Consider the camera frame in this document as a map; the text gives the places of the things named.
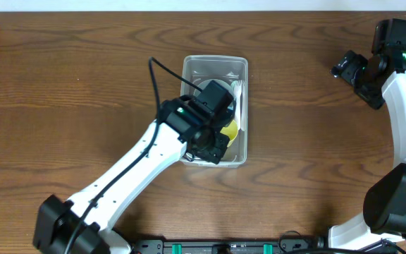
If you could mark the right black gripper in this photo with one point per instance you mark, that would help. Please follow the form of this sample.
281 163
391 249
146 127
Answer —
346 67

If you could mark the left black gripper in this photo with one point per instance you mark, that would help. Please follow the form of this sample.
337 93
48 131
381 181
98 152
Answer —
216 149

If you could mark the yellow cup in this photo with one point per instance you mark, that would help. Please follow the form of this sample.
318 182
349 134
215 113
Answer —
231 130

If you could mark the grey bowl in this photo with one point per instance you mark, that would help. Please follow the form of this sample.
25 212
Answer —
225 117

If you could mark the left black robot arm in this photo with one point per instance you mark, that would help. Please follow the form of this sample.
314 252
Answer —
84 222

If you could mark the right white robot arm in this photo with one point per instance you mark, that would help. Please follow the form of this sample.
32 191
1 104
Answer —
383 216

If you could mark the clear plastic container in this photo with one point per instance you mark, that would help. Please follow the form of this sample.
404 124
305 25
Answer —
198 68

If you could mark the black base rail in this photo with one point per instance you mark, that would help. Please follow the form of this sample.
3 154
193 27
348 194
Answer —
284 245

